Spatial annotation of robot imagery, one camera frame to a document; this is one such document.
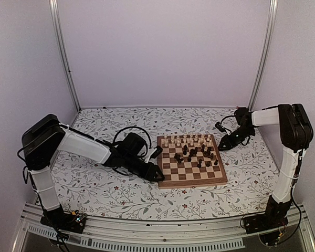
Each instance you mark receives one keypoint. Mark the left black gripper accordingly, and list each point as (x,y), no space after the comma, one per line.
(150,174)

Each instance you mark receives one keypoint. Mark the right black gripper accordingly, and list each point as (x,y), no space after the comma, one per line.
(228,144)

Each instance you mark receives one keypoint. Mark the wooden chess board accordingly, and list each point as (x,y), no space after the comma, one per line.
(191,147)

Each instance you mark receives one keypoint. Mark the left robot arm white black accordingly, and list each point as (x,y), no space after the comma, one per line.
(50,143)

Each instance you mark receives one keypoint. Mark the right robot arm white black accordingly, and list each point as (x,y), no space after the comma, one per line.
(296,133)

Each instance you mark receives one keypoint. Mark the dark chess piece left cluster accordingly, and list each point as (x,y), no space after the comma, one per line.
(178,158)

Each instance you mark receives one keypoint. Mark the floral patterned table mat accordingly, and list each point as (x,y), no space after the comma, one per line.
(251,171)

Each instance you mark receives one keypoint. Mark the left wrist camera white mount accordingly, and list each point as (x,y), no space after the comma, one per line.
(152,154)

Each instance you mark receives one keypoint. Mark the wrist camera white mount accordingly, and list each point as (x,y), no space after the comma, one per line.
(152,154)
(218,125)

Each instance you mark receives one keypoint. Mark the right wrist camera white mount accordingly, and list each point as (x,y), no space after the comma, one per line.
(218,125)

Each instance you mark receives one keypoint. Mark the front aluminium rail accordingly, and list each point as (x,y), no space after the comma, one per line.
(110,234)

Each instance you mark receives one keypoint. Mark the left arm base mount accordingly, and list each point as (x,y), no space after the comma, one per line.
(69,221)

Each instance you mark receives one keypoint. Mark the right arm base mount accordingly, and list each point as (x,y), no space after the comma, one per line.
(274,228)

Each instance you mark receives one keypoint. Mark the right aluminium frame post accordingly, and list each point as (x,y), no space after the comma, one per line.
(273,6)

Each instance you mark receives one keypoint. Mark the aluminium frame post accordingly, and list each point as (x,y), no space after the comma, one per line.
(273,6)
(54,11)

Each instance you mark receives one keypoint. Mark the left aluminium frame post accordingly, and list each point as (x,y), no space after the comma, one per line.
(54,11)

